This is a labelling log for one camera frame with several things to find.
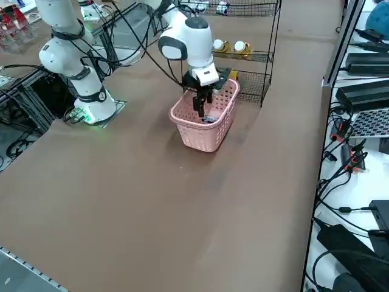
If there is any black flat device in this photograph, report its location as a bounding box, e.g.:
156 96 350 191
368 199 389 232

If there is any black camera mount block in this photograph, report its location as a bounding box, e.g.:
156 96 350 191
216 66 234 90

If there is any blue round object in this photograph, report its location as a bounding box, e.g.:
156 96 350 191
363 2 389 31

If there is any large black power brick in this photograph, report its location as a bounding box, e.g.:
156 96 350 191
317 223 389 292

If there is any yellow oil bottle white cap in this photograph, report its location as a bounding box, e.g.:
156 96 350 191
233 40 253 61
212 38 232 58

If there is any checkered calibration board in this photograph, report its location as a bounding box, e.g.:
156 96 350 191
348 108 389 139

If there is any black wire shelf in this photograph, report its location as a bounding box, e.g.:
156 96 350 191
179 0 283 108

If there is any pink plastic basket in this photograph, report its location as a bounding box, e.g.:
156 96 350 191
168 78 241 153

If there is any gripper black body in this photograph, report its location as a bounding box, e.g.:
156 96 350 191
181 72 222 94

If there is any grey metal panel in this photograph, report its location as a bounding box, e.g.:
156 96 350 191
0 245 69 292

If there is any aluminium frame post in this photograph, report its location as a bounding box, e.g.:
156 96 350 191
321 0 367 88

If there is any clear acrylic rack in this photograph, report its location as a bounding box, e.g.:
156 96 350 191
0 5 36 55

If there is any red black power strip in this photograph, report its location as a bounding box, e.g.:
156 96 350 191
340 142 368 175
330 117 351 141

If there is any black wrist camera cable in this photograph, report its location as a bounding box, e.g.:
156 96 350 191
112 0 195 92

